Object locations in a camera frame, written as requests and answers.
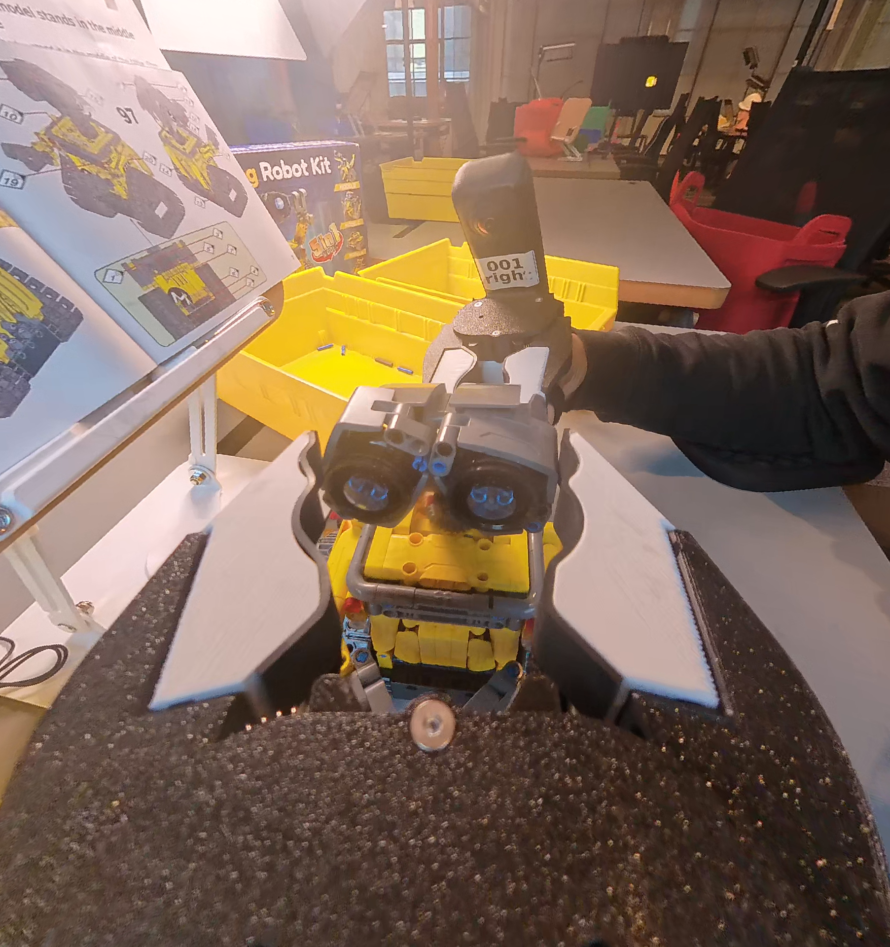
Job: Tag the window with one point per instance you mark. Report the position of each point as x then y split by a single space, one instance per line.
415 45

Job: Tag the black mesh chair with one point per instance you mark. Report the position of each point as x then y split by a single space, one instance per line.
844 163

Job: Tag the white book stand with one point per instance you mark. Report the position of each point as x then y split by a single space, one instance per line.
120 422

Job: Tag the colourful toy set box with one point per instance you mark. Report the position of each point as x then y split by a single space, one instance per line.
290 207

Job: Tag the dark monitor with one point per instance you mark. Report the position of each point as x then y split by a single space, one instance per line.
637 74

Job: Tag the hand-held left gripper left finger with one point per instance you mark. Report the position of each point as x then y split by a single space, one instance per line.
245 592

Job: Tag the yellow grey brick robot model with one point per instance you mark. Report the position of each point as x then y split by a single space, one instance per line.
445 563

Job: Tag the instruction booklet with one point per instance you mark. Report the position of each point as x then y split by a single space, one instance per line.
194 193

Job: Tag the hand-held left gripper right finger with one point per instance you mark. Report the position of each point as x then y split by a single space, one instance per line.
630 592

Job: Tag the grey desk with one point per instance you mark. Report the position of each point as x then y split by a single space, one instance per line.
800 592

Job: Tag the white task instruction sheet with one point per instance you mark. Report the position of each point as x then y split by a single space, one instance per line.
60 22

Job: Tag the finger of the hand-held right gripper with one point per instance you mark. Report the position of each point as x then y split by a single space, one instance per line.
457 370
529 370

